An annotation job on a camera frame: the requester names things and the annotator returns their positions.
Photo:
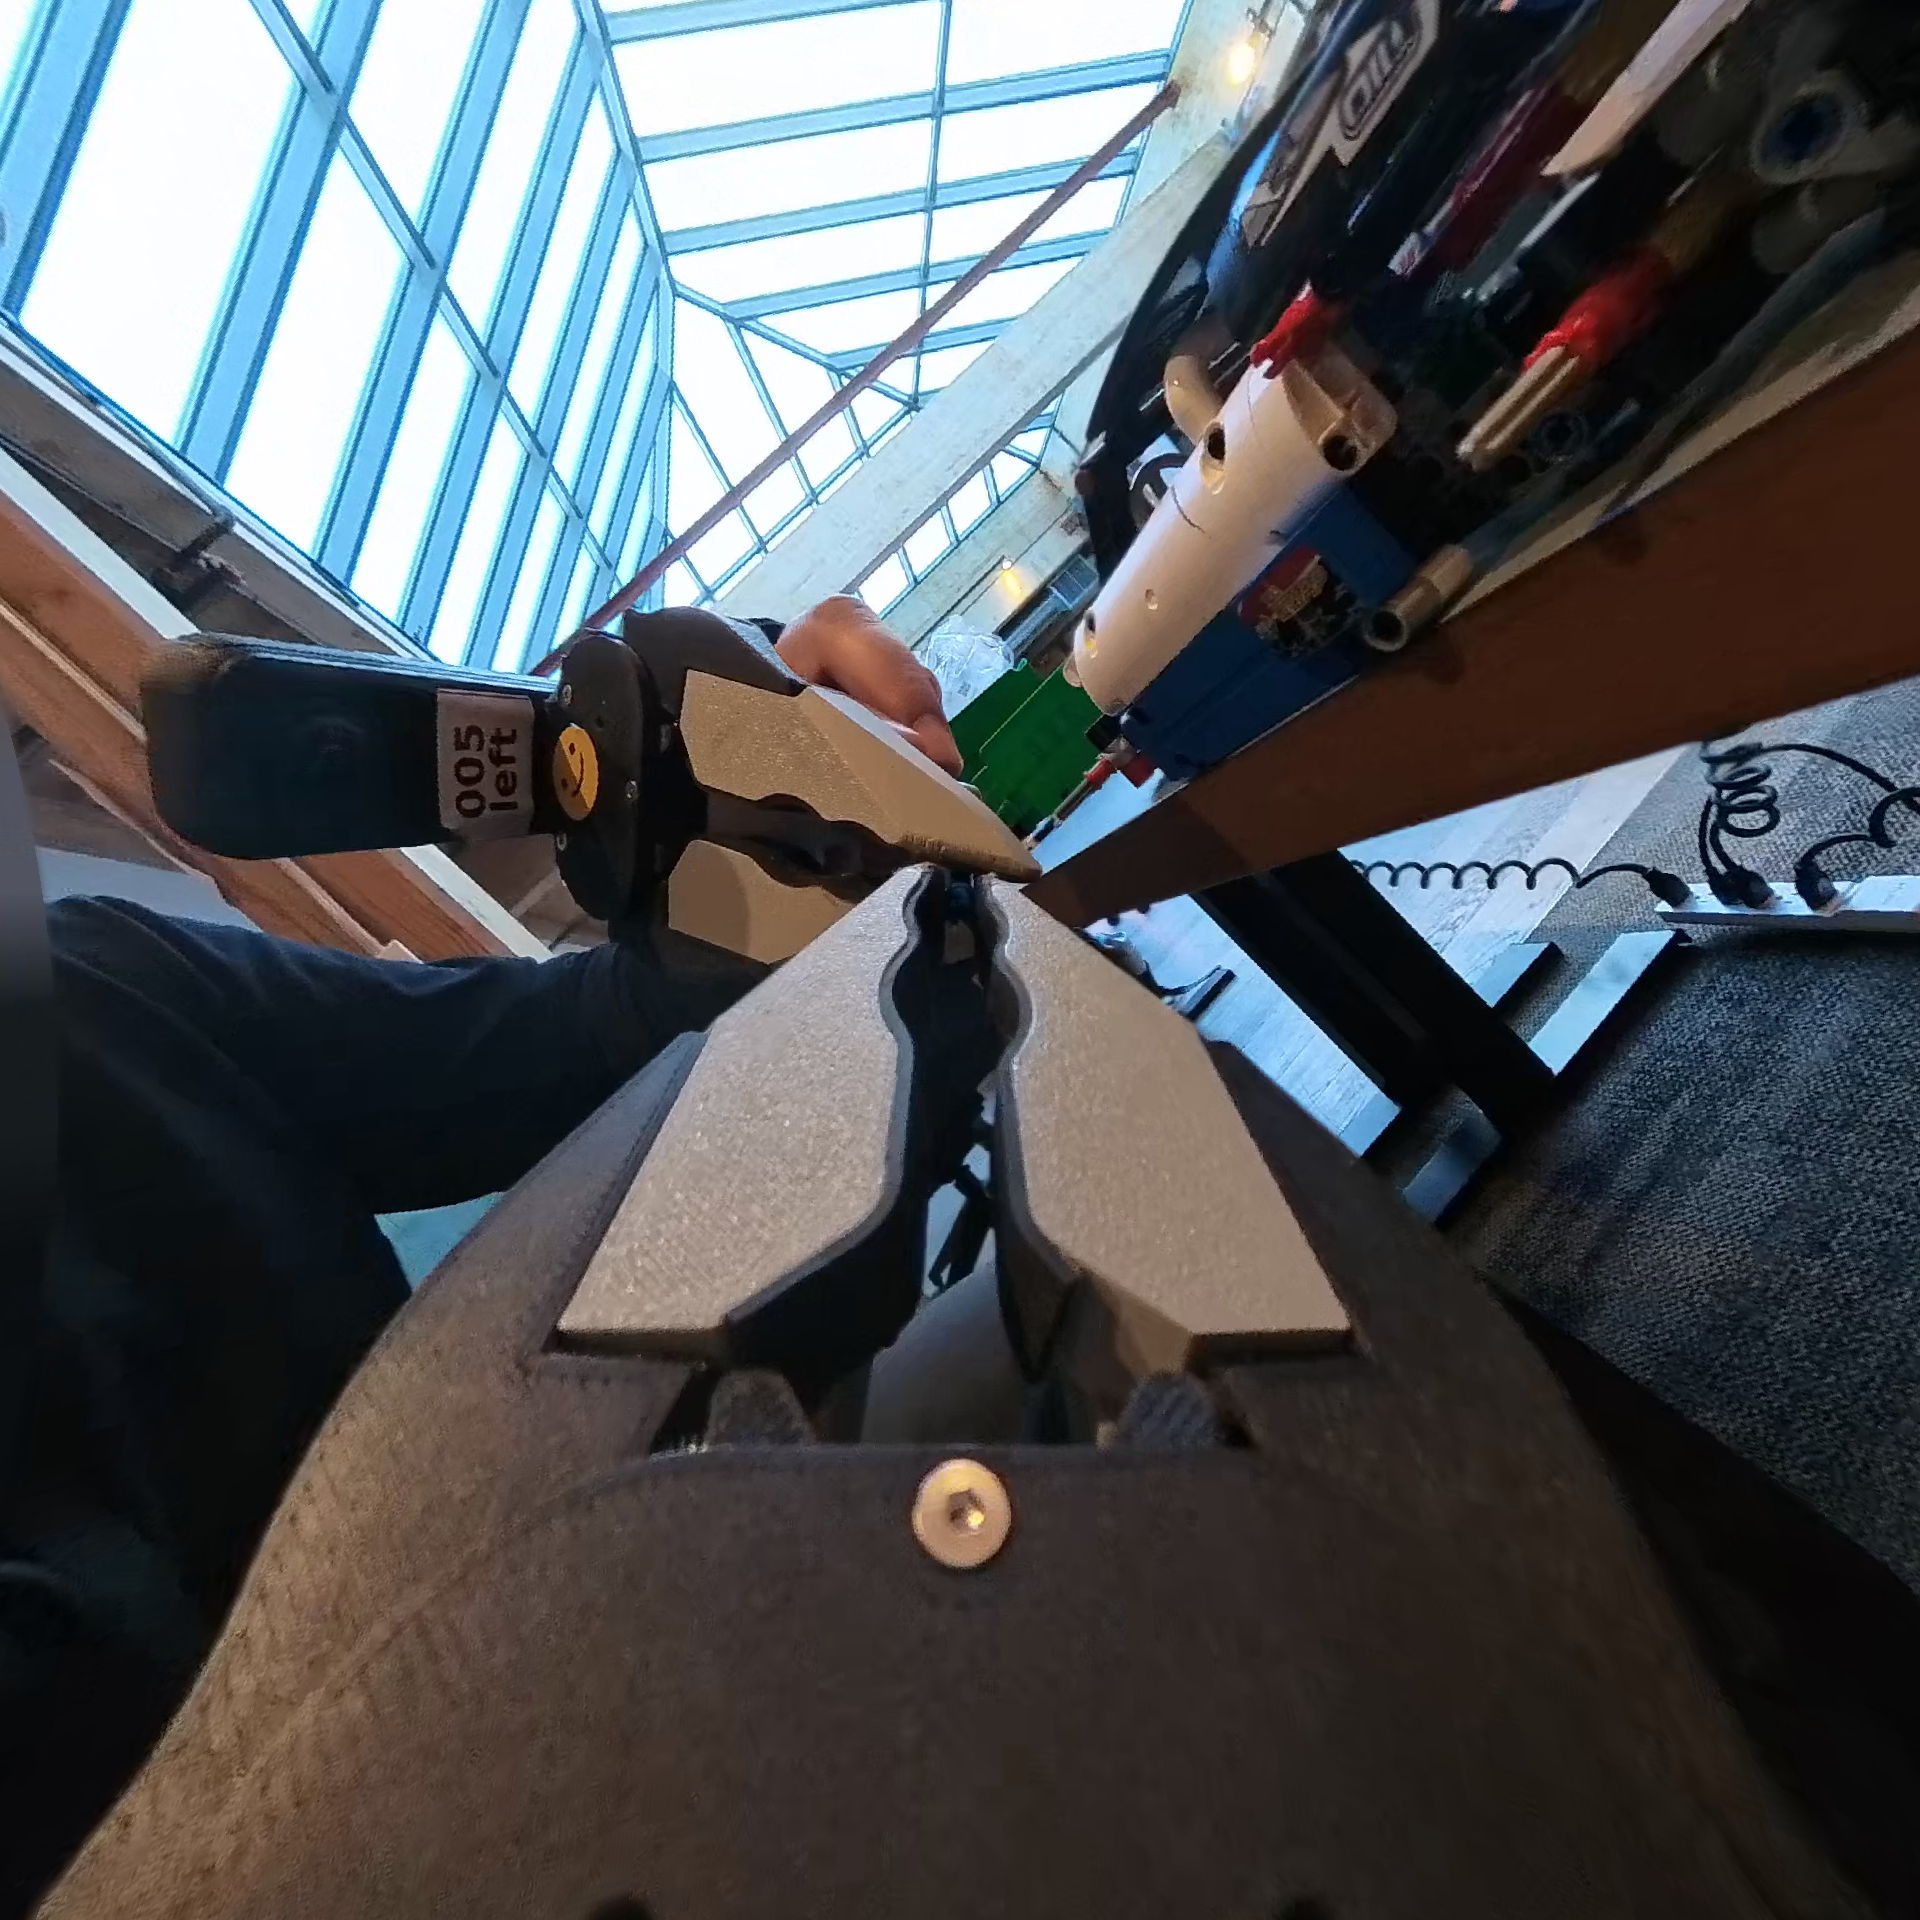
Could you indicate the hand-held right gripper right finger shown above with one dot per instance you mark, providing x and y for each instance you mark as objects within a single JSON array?
[{"x": 1155, "y": 1185}]

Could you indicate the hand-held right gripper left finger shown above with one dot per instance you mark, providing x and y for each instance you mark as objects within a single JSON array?
[{"x": 751, "y": 1185}]

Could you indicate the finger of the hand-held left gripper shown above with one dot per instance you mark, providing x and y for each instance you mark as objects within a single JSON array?
[
  {"x": 751, "y": 902},
  {"x": 840, "y": 765}
]

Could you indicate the toy brick car model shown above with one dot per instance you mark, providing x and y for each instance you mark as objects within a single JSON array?
[{"x": 1277, "y": 495}]

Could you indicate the person's left hand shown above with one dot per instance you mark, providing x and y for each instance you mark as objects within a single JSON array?
[{"x": 870, "y": 661}]

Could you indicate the clear plastic bag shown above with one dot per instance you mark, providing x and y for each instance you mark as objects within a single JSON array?
[{"x": 968, "y": 661}]

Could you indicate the green storage bin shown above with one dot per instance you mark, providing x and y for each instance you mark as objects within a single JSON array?
[{"x": 1037, "y": 750}]

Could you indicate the wooden panel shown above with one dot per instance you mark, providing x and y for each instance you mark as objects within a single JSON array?
[{"x": 89, "y": 661}]

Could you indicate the red ceiling pipe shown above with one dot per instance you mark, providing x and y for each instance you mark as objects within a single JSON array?
[{"x": 902, "y": 352}]

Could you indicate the white power strip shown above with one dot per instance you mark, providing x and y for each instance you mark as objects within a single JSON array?
[{"x": 1800, "y": 902}]

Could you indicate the tall glass window wall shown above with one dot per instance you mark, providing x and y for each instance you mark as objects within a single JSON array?
[{"x": 149, "y": 224}]

